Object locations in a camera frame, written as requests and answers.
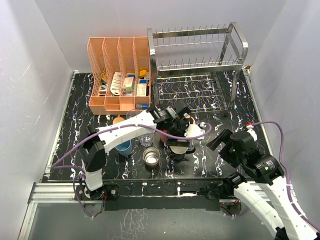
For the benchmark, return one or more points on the clear faceted glass cup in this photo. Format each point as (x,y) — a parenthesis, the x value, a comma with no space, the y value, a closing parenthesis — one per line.
(132,113)

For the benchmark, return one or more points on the brown and cream cup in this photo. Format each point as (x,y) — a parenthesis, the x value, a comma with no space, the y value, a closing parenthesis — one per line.
(151,157)

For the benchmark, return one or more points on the peach plastic desk organizer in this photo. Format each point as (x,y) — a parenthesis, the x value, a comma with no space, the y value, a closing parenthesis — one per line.
(122,74)

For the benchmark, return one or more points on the steel two-tier dish rack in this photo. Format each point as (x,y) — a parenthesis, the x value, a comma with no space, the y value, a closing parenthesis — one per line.
(188,52)

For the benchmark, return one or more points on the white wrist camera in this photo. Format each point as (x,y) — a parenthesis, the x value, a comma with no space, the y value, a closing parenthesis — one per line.
(251,131)
(193,130)

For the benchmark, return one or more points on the white red-print box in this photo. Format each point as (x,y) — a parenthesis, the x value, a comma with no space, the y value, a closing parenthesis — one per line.
(141,90)

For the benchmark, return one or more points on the white barcode card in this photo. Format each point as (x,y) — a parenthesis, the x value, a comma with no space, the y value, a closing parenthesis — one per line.
(116,84)

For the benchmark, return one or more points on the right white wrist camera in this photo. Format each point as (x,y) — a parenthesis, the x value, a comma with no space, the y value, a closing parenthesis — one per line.
(251,131)

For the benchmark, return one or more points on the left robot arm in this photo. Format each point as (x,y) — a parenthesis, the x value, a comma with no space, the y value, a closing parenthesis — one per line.
(101,140)

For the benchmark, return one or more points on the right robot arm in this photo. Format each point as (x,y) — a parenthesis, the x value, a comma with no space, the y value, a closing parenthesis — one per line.
(281,215)

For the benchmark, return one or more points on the blue plastic tumbler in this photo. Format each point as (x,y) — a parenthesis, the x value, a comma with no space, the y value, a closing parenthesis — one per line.
(124,148)

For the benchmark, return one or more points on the grey blue cylinder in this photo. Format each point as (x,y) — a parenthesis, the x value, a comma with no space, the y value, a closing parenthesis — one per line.
(141,106)

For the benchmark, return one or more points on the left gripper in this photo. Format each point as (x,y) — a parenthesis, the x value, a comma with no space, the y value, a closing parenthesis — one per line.
(177,142)

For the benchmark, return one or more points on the green and white box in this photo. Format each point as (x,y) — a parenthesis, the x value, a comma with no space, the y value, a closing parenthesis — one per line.
(128,84)

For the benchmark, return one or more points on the black ceramic mug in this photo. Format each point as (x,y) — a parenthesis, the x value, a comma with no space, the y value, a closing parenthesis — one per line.
(179,152)

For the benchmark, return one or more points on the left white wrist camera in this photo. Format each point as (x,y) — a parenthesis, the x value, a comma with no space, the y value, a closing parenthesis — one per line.
(193,130)

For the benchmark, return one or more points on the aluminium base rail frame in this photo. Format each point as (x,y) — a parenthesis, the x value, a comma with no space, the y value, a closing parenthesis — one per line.
(138,210)

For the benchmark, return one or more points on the yellow eraser block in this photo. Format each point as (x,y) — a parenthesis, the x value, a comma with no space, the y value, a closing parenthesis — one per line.
(142,74)

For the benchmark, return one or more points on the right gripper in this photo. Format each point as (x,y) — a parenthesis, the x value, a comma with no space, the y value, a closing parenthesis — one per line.
(223,136)

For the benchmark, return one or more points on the pink plastic tumbler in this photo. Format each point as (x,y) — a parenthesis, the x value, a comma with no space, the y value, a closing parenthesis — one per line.
(163,137)

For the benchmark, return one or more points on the small orange ceramic mug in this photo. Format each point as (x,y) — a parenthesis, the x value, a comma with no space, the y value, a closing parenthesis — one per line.
(117,120)

